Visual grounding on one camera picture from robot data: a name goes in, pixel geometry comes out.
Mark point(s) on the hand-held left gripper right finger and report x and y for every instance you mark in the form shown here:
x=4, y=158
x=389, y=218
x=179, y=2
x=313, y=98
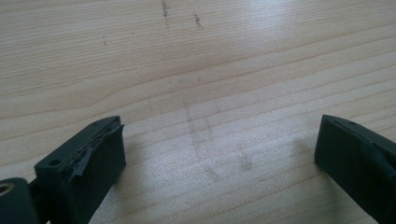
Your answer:
x=355, y=161

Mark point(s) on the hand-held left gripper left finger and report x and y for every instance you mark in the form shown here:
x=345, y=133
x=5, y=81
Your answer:
x=84, y=174

